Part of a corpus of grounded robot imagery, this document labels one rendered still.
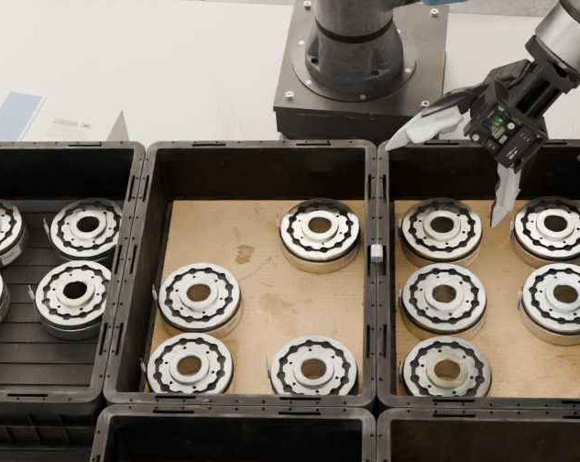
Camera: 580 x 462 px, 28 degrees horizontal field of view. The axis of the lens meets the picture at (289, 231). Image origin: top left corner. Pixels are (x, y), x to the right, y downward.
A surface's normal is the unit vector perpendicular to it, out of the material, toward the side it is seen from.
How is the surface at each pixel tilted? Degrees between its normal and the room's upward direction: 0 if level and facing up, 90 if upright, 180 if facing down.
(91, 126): 0
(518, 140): 66
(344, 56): 75
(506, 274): 0
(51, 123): 0
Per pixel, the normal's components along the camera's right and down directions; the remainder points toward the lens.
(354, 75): -0.08, 0.57
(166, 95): -0.06, -0.64
